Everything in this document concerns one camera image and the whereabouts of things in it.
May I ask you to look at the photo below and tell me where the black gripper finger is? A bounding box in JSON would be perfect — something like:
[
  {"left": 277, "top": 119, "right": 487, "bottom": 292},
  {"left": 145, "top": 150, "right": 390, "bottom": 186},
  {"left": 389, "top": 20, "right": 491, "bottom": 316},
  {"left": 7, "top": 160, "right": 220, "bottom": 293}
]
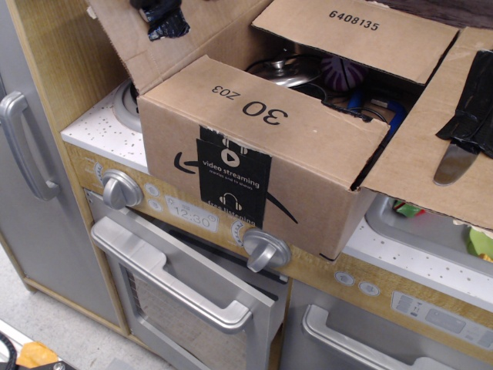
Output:
[{"left": 129, "top": 0, "right": 181, "bottom": 12}]

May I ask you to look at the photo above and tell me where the brown cardboard shipping box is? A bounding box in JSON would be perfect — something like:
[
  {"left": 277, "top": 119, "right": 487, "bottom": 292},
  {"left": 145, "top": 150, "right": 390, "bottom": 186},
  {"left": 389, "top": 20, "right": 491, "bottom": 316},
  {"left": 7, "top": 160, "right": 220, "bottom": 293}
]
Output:
[{"left": 91, "top": 1, "right": 492, "bottom": 258}]

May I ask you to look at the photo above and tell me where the silver front stove burner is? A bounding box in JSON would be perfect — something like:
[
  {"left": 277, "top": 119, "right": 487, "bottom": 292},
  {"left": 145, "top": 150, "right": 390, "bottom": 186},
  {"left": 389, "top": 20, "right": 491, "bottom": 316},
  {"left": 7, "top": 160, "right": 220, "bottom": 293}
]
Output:
[{"left": 113, "top": 79, "right": 142, "bottom": 133}]

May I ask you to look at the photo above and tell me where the silver pot lid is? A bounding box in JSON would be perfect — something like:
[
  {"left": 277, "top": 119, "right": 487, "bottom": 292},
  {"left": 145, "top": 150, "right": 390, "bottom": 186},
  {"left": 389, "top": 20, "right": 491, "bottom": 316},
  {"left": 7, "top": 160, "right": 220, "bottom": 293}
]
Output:
[{"left": 253, "top": 58, "right": 320, "bottom": 88}]

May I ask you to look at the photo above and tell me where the silver left oven knob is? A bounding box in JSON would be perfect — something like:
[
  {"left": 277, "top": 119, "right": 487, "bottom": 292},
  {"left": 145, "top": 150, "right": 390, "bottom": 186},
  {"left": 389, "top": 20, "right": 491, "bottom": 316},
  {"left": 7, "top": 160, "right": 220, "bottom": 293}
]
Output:
[{"left": 102, "top": 169, "right": 143, "bottom": 210}]

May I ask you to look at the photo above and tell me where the silver oven knob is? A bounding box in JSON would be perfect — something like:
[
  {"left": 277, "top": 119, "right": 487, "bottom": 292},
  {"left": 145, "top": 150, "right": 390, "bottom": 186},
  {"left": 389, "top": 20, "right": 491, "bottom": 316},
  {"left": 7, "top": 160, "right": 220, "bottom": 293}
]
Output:
[
  {"left": 243, "top": 228, "right": 291, "bottom": 272},
  {"left": 102, "top": 169, "right": 143, "bottom": 210}
]

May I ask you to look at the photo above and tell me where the purple striped ball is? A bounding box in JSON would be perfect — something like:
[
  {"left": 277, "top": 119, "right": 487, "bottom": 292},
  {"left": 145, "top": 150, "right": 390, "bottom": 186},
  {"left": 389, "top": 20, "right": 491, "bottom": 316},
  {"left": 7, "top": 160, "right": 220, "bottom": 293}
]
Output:
[{"left": 320, "top": 56, "right": 368, "bottom": 92}]

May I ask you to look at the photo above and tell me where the wooden toy kitchen unit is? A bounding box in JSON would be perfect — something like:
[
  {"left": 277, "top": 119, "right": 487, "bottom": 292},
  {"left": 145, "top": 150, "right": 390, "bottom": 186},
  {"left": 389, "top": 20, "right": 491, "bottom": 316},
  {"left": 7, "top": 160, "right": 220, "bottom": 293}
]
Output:
[{"left": 6, "top": 1, "right": 492, "bottom": 368}]

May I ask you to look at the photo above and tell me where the grey toy fridge door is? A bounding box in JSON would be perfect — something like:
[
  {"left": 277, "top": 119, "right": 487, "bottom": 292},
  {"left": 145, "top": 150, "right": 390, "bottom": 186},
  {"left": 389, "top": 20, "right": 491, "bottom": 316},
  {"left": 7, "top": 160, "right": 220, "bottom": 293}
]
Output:
[{"left": 1, "top": 2, "right": 119, "bottom": 327}]

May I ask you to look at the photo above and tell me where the silver right oven knob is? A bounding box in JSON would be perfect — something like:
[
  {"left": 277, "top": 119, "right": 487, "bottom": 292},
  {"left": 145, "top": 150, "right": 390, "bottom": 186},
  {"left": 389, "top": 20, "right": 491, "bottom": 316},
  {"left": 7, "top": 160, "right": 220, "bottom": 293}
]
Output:
[{"left": 243, "top": 228, "right": 291, "bottom": 272}]

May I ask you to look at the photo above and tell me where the grey toy oven door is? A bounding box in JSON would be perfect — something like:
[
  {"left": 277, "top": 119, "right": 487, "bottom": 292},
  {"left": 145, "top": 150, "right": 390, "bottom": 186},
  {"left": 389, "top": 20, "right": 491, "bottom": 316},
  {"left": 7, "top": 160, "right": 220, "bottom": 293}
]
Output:
[{"left": 86, "top": 191, "right": 289, "bottom": 369}]

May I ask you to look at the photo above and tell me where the green red toy packet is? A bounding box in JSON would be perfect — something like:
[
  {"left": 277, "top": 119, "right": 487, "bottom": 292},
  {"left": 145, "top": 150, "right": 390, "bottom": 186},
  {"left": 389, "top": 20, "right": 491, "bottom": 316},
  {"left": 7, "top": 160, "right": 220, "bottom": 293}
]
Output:
[{"left": 392, "top": 199, "right": 425, "bottom": 218}]

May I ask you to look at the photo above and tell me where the grey toy sink basin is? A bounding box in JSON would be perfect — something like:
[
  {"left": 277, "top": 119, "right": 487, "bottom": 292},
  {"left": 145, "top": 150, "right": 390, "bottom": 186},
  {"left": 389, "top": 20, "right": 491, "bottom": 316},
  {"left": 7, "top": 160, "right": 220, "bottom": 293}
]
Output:
[{"left": 365, "top": 195, "right": 492, "bottom": 277}]

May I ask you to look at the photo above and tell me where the orange object on floor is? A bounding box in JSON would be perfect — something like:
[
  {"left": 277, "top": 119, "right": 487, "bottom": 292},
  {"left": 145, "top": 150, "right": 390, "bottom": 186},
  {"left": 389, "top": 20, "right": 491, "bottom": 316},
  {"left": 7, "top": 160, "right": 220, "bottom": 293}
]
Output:
[{"left": 15, "top": 341, "right": 59, "bottom": 368}]

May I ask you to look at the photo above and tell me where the grey toy dishwasher door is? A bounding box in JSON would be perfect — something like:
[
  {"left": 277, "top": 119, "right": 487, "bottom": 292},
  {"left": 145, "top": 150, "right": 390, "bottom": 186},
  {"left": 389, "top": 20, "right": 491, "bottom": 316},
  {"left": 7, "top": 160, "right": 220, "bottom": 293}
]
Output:
[{"left": 280, "top": 281, "right": 492, "bottom": 369}]

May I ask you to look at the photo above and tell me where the yellow green toy item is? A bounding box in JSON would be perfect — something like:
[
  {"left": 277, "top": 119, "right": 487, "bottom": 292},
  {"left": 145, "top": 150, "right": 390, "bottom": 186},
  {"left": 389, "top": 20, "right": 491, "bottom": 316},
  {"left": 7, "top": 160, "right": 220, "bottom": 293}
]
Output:
[{"left": 467, "top": 227, "right": 492, "bottom": 262}]

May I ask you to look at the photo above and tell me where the black-taped handle butter knife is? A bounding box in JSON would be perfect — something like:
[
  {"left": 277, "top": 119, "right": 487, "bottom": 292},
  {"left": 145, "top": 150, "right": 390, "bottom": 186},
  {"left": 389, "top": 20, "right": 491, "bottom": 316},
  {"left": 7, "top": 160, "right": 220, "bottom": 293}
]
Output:
[{"left": 433, "top": 50, "right": 492, "bottom": 186}]

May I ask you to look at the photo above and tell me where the black cable on floor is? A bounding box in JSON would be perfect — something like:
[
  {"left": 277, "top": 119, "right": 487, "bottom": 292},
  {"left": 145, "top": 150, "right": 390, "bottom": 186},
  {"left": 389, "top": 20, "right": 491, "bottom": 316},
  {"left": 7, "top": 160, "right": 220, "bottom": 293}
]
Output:
[{"left": 0, "top": 331, "right": 18, "bottom": 367}]

